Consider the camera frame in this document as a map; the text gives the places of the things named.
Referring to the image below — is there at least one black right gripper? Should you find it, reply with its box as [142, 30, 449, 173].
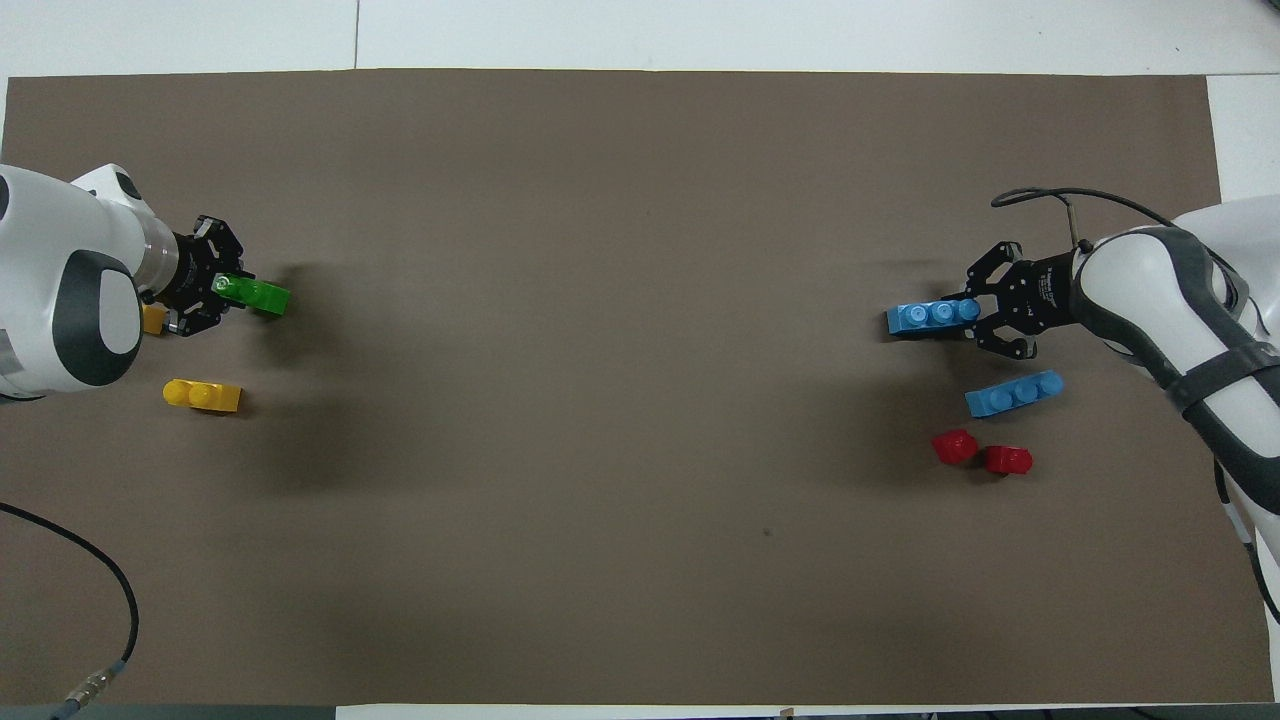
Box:
[966, 241, 1081, 360]

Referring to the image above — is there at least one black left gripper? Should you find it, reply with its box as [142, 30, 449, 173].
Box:
[163, 214, 253, 338]

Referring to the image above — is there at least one green two-stud toy brick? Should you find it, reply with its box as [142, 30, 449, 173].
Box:
[218, 274, 292, 318]

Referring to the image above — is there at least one blue three-stud toy brick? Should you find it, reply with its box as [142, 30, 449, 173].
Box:
[886, 299, 983, 339]
[965, 370, 1065, 419]

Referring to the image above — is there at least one brown paper mat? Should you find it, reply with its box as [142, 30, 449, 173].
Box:
[0, 68, 1275, 707]

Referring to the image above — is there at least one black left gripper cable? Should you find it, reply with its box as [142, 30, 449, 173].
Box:
[0, 502, 139, 719]

